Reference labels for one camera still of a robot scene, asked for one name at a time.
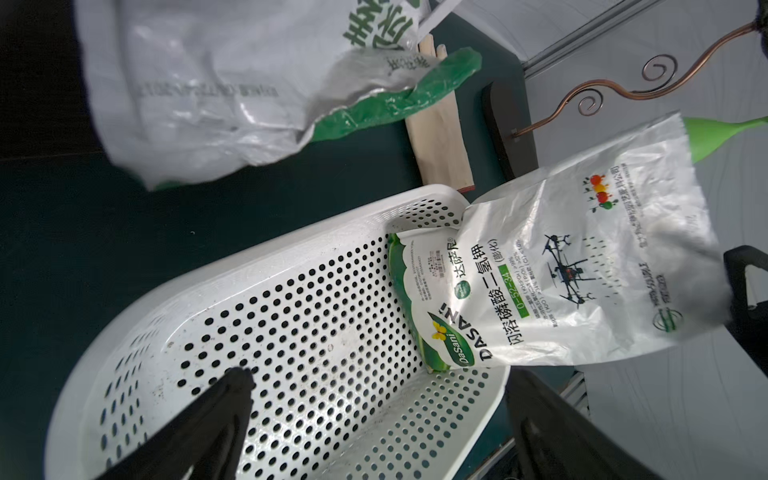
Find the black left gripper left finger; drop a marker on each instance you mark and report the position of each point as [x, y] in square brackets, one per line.
[204, 441]

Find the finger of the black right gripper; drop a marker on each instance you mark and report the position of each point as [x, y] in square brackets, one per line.
[748, 324]

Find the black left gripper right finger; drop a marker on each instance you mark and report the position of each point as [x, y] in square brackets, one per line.
[555, 441]

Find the white green fertilizer bag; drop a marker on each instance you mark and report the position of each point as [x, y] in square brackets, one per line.
[606, 256]

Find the white perforated plastic basket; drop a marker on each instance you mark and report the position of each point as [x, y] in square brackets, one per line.
[340, 390]

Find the dark green soil bag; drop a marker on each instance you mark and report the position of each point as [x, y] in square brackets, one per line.
[187, 92]

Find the green plastic wine glass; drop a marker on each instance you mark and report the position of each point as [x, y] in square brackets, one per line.
[707, 135]

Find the white work glove red cuff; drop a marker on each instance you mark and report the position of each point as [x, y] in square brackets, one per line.
[436, 139]

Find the dark oval stand base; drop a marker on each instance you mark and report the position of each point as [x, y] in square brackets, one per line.
[506, 112]

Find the aluminium frame post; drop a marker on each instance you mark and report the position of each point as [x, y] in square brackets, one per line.
[612, 18]

